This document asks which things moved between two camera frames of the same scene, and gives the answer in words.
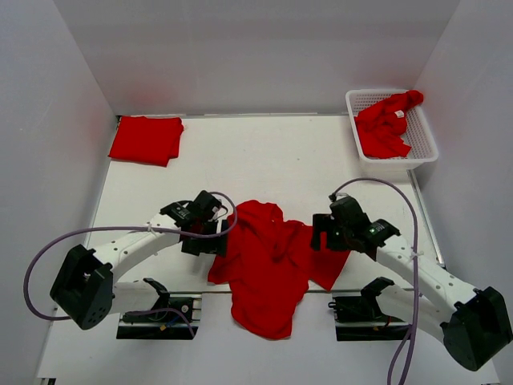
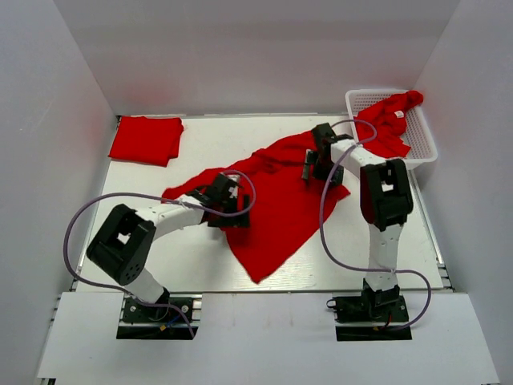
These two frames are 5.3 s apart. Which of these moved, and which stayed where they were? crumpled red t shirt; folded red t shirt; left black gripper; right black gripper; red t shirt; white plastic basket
Moved: red t shirt; left black gripper; right black gripper
Stayed: folded red t shirt; crumpled red t shirt; white plastic basket
